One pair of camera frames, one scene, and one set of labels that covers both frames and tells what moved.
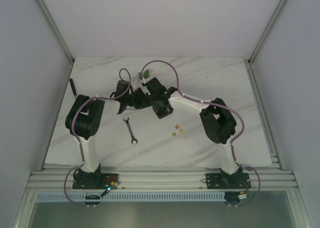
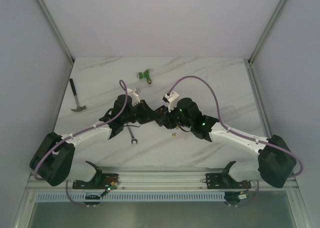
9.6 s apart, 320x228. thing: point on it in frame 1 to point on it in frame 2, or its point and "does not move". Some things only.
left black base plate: (93, 180) does not move
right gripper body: (152, 98) to (174, 118)
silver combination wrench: (126, 118) does not move
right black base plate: (225, 181) does not move
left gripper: (139, 98) to (144, 109)
